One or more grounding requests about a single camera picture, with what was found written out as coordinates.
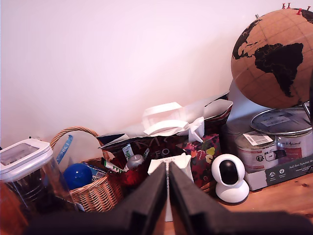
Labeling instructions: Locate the green and white packet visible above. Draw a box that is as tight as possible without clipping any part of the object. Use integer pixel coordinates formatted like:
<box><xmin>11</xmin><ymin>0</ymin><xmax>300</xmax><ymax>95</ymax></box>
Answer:
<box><xmin>101</xmin><ymin>143</ymin><xmax>150</xmax><ymax>174</ymax></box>

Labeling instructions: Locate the clear container with white lid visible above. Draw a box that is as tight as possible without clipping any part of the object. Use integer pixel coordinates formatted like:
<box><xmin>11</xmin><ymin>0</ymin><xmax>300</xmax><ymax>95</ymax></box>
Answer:
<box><xmin>0</xmin><ymin>138</ymin><xmax>79</xmax><ymax>217</ymax></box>

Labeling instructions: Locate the grey round knob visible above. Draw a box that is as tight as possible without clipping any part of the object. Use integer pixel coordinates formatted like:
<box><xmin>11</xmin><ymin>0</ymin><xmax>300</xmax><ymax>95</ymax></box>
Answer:
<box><xmin>126</xmin><ymin>154</ymin><xmax>143</xmax><ymax>170</ymax></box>

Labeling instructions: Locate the dark red gift bag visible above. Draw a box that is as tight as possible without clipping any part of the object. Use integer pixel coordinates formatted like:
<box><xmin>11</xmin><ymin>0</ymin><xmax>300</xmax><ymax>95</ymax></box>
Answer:
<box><xmin>96</xmin><ymin>92</ymin><xmax>233</xmax><ymax>177</ymax></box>

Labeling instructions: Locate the silver tin with red label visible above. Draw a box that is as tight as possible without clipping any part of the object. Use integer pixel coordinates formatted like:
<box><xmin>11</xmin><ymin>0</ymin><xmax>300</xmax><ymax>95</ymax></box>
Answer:
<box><xmin>273</xmin><ymin>133</ymin><xmax>313</xmax><ymax>170</ymax></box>

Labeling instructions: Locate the silver tin with barcode label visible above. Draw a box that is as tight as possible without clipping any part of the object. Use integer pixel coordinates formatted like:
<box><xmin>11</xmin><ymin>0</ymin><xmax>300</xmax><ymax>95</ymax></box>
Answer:
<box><xmin>234</xmin><ymin>131</ymin><xmax>282</xmax><ymax>172</ymax></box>

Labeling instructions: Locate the blue and white carton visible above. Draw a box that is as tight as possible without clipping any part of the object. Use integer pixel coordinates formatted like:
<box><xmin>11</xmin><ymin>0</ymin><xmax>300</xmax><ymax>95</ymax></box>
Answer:
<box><xmin>82</xmin><ymin>161</ymin><xmax>109</xmax><ymax>183</ymax></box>

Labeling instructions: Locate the wicker basket with handle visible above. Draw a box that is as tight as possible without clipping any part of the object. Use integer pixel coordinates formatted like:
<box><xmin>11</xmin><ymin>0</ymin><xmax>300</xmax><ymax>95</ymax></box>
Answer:
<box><xmin>49</xmin><ymin>126</ymin><xmax>124</xmax><ymax>212</ymax></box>

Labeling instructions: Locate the blue ribbon strip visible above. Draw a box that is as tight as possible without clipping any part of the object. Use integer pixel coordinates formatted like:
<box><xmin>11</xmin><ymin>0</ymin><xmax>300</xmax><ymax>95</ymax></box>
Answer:
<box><xmin>56</xmin><ymin>135</ymin><xmax>74</xmax><ymax>165</ymax></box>

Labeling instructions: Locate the white booklet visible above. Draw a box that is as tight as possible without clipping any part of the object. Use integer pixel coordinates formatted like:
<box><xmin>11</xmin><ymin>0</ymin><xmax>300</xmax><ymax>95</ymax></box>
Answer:
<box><xmin>147</xmin><ymin>154</ymin><xmax>193</xmax><ymax>222</ymax></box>

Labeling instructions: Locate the cork globe with black continents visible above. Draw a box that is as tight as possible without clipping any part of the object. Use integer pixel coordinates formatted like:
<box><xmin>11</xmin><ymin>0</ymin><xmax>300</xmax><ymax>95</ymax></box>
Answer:
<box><xmin>230</xmin><ymin>8</ymin><xmax>313</xmax><ymax>110</ymax></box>

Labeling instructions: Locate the red pompom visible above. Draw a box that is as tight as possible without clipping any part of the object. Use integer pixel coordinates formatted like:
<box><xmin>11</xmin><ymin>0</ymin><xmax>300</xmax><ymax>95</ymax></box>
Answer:
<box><xmin>119</xmin><ymin>168</ymin><xmax>148</xmax><ymax>187</ymax></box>

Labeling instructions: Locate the dark floral gift box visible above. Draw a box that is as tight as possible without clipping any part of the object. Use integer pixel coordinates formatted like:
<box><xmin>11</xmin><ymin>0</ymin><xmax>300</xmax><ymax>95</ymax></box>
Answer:
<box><xmin>182</xmin><ymin>134</ymin><xmax>222</xmax><ymax>189</ymax></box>

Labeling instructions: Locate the white round security camera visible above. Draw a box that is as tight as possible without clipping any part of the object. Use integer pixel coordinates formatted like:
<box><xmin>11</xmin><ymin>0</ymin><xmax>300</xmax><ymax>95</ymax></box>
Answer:
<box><xmin>211</xmin><ymin>154</ymin><xmax>250</xmax><ymax>204</ymax></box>

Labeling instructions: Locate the blue ball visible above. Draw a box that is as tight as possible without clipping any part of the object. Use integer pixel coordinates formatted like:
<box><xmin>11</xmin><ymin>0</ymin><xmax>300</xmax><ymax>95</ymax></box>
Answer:
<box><xmin>63</xmin><ymin>163</ymin><xmax>93</xmax><ymax>190</ymax></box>

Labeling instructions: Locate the plain silver tin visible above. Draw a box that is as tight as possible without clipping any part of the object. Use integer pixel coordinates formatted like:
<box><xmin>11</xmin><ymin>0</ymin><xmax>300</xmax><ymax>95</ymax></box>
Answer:
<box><xmin>221</xmin><ymin>121</ymin><xmax>253</xmax><ymax>157</ymax></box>

